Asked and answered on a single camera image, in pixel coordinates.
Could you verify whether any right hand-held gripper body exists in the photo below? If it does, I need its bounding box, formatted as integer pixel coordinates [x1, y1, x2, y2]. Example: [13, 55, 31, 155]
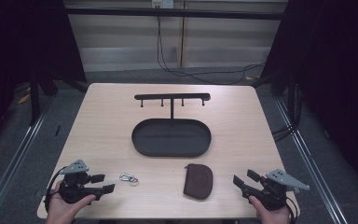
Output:
[241, 168, 311, 212]

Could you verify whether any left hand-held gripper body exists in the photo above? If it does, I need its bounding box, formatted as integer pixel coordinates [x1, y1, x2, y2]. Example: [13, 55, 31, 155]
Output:
[57, 159, 104, 205]

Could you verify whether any person's right hand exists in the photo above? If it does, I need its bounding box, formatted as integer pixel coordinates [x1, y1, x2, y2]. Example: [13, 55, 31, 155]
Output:
[248, 195, 292, 224]

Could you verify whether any person's left hand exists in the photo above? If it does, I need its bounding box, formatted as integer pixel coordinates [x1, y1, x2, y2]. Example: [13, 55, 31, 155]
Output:
[45, 180, 98, 224]

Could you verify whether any silver carabiner keyring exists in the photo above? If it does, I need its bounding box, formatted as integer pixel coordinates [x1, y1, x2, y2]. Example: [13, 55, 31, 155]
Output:
[118, 172, 140, 187]

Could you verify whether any brown zip pouch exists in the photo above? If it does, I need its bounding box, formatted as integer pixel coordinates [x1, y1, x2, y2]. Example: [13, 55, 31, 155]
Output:
[182, 162, 214, 201]

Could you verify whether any black key rack with tray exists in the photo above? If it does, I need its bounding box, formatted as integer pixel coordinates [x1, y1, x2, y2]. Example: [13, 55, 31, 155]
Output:
[131, 92, 213, 158]

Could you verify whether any black metal stand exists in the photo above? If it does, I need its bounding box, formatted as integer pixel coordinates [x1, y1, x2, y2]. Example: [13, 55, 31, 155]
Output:
[27, 62, 60, 127]

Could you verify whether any yellow tape strip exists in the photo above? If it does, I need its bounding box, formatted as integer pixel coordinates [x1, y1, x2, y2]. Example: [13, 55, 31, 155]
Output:
[16, 87, 33, 105]

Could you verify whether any black curtain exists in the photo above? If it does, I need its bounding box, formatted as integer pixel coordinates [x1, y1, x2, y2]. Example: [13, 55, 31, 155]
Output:
[0, 0, 88, 157]
[255, 0, 358, 197]

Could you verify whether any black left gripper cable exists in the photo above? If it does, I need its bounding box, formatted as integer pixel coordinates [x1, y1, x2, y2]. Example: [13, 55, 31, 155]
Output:
[44, 166, 68, 213]

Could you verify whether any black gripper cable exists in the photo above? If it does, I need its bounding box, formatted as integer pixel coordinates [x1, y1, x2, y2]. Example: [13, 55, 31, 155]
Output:
[284, 195, 300, 224]
[44, 166, 68, 213]

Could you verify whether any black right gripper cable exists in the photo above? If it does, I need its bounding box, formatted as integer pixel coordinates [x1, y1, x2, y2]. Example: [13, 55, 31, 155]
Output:
[284, 195, 300, 224]

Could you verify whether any metal floor rail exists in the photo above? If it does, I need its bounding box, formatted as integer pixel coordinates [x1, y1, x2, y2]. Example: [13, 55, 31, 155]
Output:
[0, 92, 57, 224]
[274, 98, 351, 224]

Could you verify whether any bundle of black cables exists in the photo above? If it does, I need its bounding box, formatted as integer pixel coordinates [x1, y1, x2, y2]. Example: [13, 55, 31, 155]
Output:
[270, 83, 304, 143]

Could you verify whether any long black floor cable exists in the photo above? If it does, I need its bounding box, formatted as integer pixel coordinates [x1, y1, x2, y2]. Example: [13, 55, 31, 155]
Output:
[156, 15, 266, 86]

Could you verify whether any black horizontal frame bar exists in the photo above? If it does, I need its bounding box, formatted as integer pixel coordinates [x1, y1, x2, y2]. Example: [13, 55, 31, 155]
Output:
[64, 7, 291, 21]

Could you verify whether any white wall socket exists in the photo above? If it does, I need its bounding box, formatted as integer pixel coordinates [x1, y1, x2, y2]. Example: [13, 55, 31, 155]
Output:
[151, 0, 175, 9]

